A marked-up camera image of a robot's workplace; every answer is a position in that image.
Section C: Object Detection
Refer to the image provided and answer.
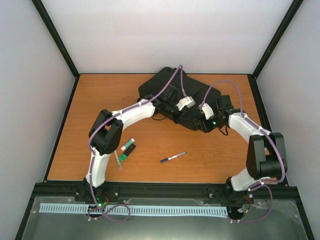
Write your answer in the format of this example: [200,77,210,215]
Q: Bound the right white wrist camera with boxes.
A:
[198,103,215,120]

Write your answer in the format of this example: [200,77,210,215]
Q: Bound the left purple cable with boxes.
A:
[87,64,187,223]

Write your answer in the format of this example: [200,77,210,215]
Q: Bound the blue white pen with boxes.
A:
[160,151,187,163]

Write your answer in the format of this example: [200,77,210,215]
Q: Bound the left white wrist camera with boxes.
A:
[176,96,196,111]

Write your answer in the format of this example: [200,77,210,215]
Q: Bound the light blue cable duct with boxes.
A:
[38,203,228,218]

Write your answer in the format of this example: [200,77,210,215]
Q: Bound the green highlighter marker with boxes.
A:
[119,144,136,162]

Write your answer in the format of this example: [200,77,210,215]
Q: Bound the purple cable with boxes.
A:
[201,80,286,224]
[87,64,187,223]

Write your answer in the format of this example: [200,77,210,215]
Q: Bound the white green glue stick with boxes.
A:
[120,138,135,152]

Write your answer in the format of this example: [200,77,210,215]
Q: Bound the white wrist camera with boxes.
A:
[198,103,215,120]
[176,96,196,111]

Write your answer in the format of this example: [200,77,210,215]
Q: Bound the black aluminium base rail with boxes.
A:
[32,181,300,204]

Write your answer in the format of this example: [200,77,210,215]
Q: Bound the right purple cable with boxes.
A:
[201,80,286,224]

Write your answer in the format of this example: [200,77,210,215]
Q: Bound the black student backpack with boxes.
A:
[138,67,222,132]

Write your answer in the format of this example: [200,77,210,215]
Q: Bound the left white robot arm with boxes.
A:
[85,84,169,202]

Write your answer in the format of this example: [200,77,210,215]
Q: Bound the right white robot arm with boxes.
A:
[199,102,287,203]

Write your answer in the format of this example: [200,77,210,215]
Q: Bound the clear silver pen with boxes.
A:
[114,150,122,170]

